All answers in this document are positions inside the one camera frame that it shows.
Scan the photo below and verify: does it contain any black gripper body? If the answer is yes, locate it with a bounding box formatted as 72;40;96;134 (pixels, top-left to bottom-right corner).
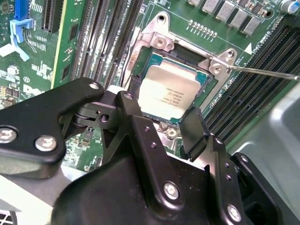
50;154;225;225

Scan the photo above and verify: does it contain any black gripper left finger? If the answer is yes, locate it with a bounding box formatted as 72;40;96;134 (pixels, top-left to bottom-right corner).
0;76;187;213

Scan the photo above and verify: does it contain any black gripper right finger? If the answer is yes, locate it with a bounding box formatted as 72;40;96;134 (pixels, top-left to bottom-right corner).
182;107;285;225

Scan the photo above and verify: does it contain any silver CPU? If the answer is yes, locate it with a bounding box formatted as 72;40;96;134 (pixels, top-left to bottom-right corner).
138;52;210;123

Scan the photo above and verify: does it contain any metal wire locking lever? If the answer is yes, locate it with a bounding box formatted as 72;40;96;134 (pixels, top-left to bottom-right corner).
225;65;300;82
120;28;139;94

